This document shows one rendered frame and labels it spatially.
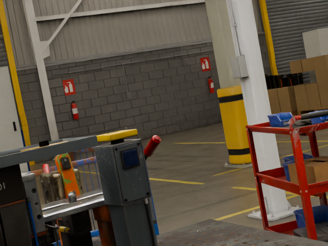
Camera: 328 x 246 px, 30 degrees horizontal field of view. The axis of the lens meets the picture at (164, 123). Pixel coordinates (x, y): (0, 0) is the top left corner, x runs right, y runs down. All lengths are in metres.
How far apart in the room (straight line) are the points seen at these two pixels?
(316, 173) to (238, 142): 5.03
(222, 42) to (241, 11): 3.18
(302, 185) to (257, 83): 2.04
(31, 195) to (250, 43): 4.12
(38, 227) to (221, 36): 7.28
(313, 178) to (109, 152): 2.35
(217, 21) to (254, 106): 3.39
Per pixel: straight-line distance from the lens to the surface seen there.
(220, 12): 8.39
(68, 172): 1.62
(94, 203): 1.40
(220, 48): 8.41
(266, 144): 5.21
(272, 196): 5.26
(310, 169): 3.37
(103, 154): 1.14
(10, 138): 9.35
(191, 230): 2.29
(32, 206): 1.21
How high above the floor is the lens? 1.22
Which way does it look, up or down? 3 degrees down
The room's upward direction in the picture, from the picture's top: 10 degrees counter-clockwise
